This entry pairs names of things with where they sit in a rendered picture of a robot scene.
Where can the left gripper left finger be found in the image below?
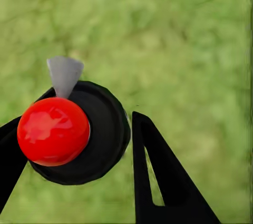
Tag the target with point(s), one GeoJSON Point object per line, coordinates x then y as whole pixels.
{"type": "Point", "coordinates": [12, 160]}

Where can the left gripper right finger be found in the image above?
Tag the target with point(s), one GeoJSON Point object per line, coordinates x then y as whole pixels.
{"type": "Point", "coordinates": [184, 204]}

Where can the pesticide atomizer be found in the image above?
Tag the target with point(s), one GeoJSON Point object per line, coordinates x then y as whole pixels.
{"type": "Point", "coordinates": [77, 131]}

